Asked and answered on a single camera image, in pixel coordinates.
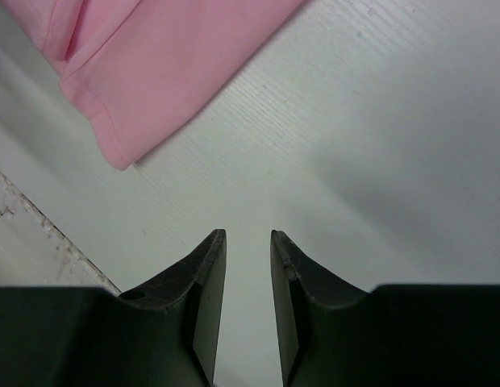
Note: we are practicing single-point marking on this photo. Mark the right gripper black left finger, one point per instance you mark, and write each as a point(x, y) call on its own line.
point(163, 332)

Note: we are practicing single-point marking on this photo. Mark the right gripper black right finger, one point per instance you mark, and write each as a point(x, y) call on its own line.
point(331, 333)

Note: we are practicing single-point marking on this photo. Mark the pink t-shirt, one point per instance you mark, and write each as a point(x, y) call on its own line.
point(140, 70)

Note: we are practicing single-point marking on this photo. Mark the white foam front board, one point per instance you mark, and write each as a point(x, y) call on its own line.
point(33, 252)

